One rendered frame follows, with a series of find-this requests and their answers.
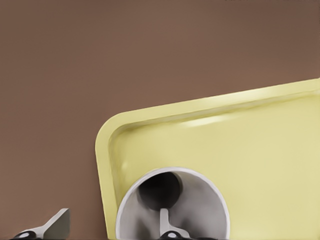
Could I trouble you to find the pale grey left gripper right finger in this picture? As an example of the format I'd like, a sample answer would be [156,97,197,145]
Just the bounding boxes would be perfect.
[159,207,192,240]

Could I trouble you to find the pale yellow tray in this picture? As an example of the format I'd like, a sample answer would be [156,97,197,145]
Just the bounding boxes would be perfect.
[94,77,320,240]

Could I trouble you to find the white IKEA cup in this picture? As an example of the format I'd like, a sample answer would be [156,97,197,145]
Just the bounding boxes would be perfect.
[115,167,231,240]

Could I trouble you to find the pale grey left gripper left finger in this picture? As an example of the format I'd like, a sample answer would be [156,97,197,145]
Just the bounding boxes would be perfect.
[12,208,71,240]

